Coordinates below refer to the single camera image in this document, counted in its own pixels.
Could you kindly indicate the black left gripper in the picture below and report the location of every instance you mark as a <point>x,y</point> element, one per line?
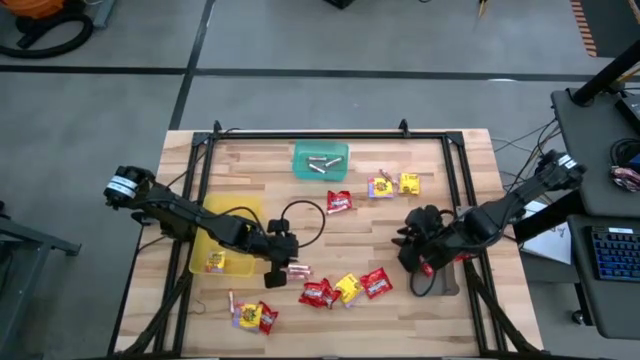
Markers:
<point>275,250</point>

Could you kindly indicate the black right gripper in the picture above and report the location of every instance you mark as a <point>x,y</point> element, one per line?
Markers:
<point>440,245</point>

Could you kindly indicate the red Skittles pack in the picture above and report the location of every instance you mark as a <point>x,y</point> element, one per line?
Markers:
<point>376,283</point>
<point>330,294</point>
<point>339,201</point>
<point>268,318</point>
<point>462,257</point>
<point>311,294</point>
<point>426,269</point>

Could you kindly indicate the yellow Sour Patch pack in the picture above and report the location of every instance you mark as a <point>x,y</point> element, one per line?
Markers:
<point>380,188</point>
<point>348,289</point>
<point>216,261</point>
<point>409,184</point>
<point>248,316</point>

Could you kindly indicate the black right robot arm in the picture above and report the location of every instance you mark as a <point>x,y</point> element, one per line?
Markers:
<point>510,207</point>

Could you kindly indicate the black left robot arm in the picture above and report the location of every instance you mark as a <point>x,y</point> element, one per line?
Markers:
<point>185,220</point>

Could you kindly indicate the grey plastic bin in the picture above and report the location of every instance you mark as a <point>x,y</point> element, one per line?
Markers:
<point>447,282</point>

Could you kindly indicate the yellow plastic bin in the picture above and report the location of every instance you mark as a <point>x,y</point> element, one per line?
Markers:
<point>235,205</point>

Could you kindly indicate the teal plastic bin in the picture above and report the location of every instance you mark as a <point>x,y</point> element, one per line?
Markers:
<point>300,172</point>

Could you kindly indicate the black support bar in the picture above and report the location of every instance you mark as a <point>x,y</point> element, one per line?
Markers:
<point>545,220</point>

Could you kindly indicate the white paper sheet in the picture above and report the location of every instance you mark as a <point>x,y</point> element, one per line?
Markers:
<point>550,240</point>

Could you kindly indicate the grey desk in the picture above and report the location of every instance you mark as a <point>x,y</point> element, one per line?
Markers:
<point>590,150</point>
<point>585,300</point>

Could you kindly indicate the black caster wheel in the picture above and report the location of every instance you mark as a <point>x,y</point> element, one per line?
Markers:
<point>578,317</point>

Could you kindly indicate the backlit black keyboard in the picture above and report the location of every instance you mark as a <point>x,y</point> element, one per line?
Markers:
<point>617,255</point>

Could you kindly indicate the yellow stick tool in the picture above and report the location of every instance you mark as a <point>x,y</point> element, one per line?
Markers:
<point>482,7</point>

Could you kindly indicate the black floor object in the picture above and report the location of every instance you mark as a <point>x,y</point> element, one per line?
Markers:
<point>340,3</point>

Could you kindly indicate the grey metal stand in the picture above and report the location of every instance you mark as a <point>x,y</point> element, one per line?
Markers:
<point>30,235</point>

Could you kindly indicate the black metal pole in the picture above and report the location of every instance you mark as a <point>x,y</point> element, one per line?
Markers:
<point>605,75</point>

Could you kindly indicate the dark floor mat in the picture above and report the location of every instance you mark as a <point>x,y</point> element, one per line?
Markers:
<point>615,25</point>

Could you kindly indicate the orange shop vacuum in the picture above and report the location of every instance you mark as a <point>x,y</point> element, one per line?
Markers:
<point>35,6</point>

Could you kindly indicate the black aluminium rig frame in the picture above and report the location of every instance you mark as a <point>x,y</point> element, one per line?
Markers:
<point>325,135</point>

